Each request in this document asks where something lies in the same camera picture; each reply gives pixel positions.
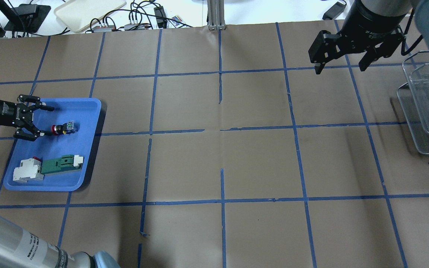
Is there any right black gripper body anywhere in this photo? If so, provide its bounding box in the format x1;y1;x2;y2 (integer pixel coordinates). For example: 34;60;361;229
343;22;405;60

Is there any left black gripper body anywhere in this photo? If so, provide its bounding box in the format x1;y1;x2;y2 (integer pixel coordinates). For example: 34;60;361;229
0;100;32;133

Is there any red emergency stop button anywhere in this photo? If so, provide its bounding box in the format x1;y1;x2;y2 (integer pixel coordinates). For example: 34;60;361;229
51;121;78;136

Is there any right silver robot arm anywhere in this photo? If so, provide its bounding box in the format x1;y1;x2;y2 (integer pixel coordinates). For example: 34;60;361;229
308;0;429;74

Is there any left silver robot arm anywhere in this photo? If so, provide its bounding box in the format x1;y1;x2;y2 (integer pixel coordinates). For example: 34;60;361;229
0;94;119;268

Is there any black power adapter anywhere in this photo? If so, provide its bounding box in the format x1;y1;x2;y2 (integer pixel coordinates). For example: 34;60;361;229
322;0;347;20

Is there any white circuit breaker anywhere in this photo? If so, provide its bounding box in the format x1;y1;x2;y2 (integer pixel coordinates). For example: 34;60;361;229
12;158;44;183

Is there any green white terminal block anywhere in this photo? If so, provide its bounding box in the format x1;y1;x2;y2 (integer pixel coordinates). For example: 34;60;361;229
40;154;85;175

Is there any blue plastic tray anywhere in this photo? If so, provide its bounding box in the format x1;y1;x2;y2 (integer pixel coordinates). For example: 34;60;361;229
2;98;102;192

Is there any black camera stand base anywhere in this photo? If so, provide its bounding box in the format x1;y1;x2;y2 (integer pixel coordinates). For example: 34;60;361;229
0;0;52;34

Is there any aluminium frame post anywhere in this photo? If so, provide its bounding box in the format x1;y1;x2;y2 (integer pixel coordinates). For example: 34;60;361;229
207;0;226;31

